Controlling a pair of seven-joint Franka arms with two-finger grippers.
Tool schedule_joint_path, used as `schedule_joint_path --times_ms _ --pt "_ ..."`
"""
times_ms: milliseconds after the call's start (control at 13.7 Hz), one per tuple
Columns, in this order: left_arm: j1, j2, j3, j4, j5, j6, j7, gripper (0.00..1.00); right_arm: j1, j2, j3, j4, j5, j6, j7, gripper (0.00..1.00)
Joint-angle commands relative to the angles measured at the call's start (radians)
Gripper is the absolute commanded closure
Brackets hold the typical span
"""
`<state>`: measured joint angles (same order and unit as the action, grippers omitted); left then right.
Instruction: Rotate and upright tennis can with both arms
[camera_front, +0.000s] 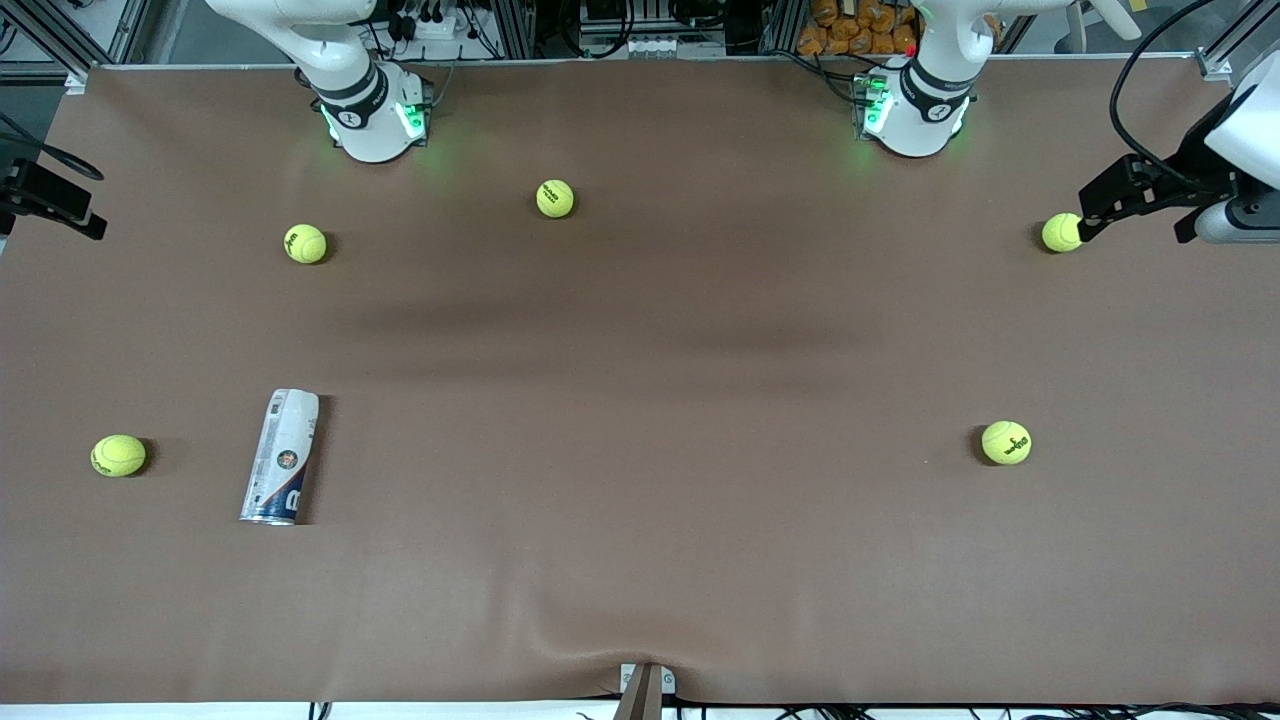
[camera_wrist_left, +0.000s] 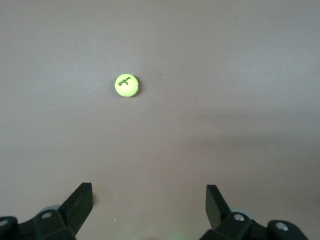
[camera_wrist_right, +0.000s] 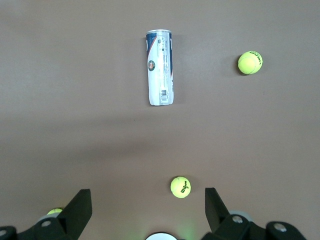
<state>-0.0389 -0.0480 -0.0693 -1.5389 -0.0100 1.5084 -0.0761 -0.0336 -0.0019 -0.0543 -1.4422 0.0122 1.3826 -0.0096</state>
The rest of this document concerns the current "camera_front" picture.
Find aluminium camera post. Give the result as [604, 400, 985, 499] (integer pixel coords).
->
[612, 662, 677, 720]

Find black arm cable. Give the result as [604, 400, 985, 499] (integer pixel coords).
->
[0, 112, 105, 183]
[1108, 0, 1233, 193]

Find aluminium frame profile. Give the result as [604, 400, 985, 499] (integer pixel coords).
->
[0, 0, 151, 96]
[1195, 0, 1280, 83]

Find brown table mat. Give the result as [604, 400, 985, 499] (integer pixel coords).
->
[0, 58, 1280, 707]

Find orange netted bag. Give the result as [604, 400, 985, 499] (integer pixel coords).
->
[797, 0, 921, 58]

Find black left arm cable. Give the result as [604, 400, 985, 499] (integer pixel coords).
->
[1108, 0, 1233, 193]

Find white power strip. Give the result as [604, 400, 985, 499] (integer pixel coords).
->
[388, 8, 463, 43]

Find white blue tennis ball can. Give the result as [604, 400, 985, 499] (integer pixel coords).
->
[239, 388, 321, 526]

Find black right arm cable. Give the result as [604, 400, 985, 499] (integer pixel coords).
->
[0, 112, 105, 183]

